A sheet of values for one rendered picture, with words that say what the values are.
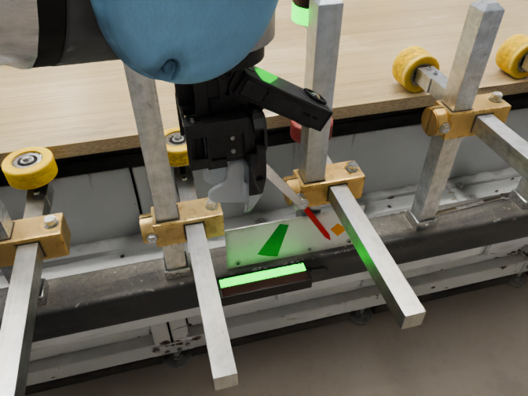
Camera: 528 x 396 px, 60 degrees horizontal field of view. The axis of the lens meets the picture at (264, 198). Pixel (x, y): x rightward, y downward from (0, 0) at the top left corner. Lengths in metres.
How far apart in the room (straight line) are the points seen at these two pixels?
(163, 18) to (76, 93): 0.86
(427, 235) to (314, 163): 0.33
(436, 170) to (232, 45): 0.71
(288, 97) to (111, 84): 0.65
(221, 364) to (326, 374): 0.97
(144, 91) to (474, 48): 0.48
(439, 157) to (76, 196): 0.71
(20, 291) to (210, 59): 0.56
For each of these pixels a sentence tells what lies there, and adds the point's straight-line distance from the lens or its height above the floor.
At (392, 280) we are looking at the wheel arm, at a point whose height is 0.86.
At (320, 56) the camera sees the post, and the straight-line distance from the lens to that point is 0.65.
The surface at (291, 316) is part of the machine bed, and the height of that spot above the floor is 0.16.
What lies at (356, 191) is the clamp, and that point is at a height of 0.84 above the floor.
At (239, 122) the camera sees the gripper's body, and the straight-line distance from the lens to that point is 0.44.
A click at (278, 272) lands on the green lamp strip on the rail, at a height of 0.70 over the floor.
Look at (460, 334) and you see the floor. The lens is 1.73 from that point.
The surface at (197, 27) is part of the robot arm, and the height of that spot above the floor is 1.29.
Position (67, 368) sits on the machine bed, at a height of 0.15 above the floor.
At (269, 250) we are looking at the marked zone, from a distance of 0.84.
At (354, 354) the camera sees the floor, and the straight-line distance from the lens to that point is 1.59.
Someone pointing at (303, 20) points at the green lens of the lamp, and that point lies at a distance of 0.67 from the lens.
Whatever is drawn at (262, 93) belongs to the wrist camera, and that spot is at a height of 1.14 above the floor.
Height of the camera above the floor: 1.35
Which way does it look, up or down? 41 degrees down
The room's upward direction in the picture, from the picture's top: straight up
